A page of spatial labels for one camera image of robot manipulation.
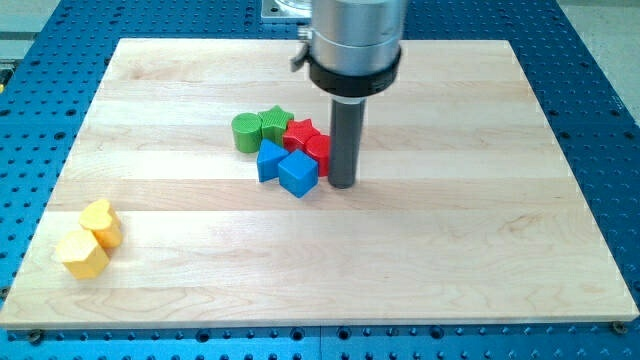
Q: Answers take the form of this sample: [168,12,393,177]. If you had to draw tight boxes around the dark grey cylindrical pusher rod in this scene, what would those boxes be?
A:
[328,98,366,189]

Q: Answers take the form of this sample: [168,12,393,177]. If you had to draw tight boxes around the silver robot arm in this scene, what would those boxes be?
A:
[290,0,408,189]

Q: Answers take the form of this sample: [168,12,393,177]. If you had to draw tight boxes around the red cylinder block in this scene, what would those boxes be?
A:
[304,134,330,177]

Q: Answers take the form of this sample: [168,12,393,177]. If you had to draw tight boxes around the red star block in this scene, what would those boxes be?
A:
[282,118,320,152]

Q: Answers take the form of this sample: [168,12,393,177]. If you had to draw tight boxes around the blue cube block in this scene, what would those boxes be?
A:
[278,150,318,198]

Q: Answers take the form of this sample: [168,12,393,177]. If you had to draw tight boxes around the green star block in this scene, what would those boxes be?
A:
[257,105,294,146]

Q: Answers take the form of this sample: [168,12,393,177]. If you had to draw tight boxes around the blue triangle block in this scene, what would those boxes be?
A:
[256,139,289,182]

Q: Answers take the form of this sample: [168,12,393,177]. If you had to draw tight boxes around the green cylinder block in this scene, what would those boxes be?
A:
[231,113,262,153]

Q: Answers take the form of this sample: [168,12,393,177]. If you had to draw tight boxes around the light wooden board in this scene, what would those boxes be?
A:
[1,38,638,330]

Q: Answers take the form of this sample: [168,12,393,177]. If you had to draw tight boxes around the yellow heart block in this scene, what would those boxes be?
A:
[79,199,123,248]

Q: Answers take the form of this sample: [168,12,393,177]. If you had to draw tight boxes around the yellow hexagon block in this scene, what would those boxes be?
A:
[55,230,110,280]

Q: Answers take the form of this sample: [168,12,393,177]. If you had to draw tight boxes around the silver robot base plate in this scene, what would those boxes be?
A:
[260,0,312,24]

